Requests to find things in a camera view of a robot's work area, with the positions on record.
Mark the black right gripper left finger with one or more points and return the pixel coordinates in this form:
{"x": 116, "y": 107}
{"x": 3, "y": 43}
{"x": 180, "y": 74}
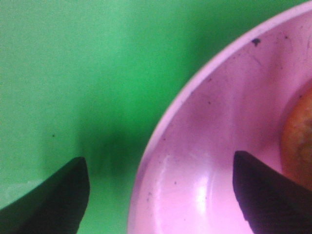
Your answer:
{"x": 56, "y": 206}

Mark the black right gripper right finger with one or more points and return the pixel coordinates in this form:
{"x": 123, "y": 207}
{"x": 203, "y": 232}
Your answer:
{"x": 270, "y": 202}

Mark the burger with lettuce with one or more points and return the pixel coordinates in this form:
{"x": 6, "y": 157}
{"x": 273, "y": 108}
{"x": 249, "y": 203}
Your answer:
{"x": 296, "y": 142}

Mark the pink round plate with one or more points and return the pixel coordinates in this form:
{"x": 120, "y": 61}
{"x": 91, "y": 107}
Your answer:
{"x": 238, "y": 101}

